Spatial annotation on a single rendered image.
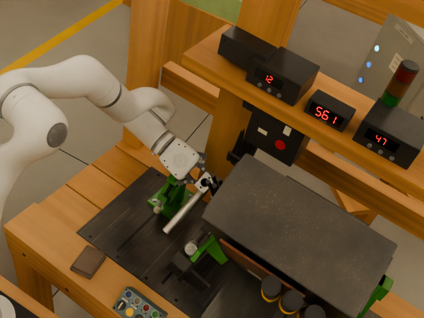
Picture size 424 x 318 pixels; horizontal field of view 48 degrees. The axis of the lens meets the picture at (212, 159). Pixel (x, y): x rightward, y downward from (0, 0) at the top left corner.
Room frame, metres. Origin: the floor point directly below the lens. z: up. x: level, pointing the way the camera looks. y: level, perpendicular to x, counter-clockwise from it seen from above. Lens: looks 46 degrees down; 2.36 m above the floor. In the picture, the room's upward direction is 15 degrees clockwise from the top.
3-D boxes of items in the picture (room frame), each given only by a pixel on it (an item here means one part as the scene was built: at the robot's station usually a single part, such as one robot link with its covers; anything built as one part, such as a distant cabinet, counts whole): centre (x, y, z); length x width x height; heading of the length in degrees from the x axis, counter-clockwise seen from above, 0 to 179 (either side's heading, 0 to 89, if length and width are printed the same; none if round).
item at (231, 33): (1.19, -0.02, 1.59); 0.15 x 0.07 x 0.07; 67
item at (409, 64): (1.11, -0.42, 1.71); 0.05 x 0.05 x 0.04
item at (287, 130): (1.11, -0.18, 1.42); 0.17 x 0.12 x 0.15; 67
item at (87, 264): (0.79, 0.31, 0.91); 0.10 x 0.08 x 0.03; 168
